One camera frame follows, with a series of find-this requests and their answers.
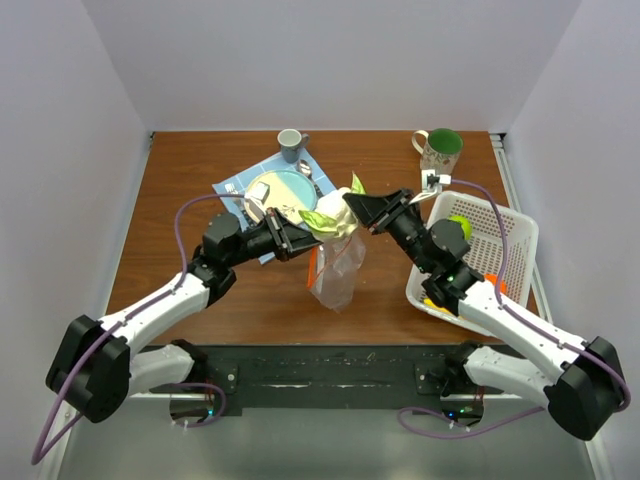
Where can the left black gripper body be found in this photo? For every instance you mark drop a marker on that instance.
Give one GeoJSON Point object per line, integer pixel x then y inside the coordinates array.
{"type": "Point", "coordinates": [270, 237]}

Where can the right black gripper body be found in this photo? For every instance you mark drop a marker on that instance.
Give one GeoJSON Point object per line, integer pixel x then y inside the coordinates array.
{"type": "Point", "coordinates": [403, 226]}

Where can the toy cabbage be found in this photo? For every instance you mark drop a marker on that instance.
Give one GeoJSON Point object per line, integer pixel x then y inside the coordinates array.
{"type": "Point", "coordinates": [332, 219]}

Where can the clear zip top bag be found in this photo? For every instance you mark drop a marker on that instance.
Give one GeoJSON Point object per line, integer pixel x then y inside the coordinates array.
{"type": "Point", "coordinates": [333, 269]}

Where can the yellow banana bunch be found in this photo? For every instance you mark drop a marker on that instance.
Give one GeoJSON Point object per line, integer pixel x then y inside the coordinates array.
{"type": "Point", "coordinates": [429, 303]}

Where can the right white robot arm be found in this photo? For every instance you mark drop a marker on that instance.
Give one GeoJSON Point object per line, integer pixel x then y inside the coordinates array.
{"type": "Point", "coordinates": [579, 383]}

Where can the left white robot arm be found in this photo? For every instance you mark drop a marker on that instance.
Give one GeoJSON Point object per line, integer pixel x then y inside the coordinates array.
{"type": "Point", "coordinates": [92, 367]}

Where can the cream and blue plate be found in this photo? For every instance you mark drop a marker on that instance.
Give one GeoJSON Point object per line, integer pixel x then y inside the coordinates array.
{"type": "Point", "coordinates": [290, 192]}

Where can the blue checked placemat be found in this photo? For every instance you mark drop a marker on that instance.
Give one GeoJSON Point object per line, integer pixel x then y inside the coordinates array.
{"type": "Point", "coordinates": [242, 179]}

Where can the green apple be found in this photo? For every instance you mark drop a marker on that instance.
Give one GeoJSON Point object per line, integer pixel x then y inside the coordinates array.
{"type": "Point", "coordinates": [465, 225]}

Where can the metal fork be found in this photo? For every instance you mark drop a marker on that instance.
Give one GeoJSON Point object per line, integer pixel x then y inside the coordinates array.
{"type": "Point", "coordinates": [231, 189]}

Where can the metal spoon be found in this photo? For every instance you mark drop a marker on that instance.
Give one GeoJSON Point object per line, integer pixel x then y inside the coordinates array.
{"type": "Point", "coordinates": [305, 169]}

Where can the floral mug green inside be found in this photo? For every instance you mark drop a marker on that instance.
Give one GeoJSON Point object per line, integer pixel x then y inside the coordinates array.
{"type": "Point", "coordinates": [439, 149]}

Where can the small grey cup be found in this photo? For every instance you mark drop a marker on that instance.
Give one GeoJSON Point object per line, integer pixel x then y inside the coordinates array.
{"type": "Point", "coordinates": [291, 142]}

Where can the white perforated plastic basket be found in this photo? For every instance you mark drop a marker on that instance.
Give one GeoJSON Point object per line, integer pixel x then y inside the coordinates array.
{"type": "Point", "coordinates": [509, 236]}

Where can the orange fruit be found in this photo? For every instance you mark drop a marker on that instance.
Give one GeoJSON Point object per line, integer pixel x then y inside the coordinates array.
{"type": "Point", "coordinates": [493, 279]}

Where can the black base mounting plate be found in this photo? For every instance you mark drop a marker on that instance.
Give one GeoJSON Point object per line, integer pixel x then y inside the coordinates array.
{"type": "Point", "coordinates": [378, 377]}

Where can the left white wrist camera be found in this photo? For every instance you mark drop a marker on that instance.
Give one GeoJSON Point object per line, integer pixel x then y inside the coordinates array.
{"type": "Point", "coordinates": [254, 200]}

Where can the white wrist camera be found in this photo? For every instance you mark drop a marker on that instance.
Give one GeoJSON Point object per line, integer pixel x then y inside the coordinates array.
{"type": "Point", "coordinates": [254, 200]}
{"type": "Point", "coordinates": [432, 184]}

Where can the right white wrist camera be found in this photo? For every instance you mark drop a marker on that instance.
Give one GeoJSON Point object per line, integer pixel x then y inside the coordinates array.
{"type": "Point", "coordinates": [432, 184]}

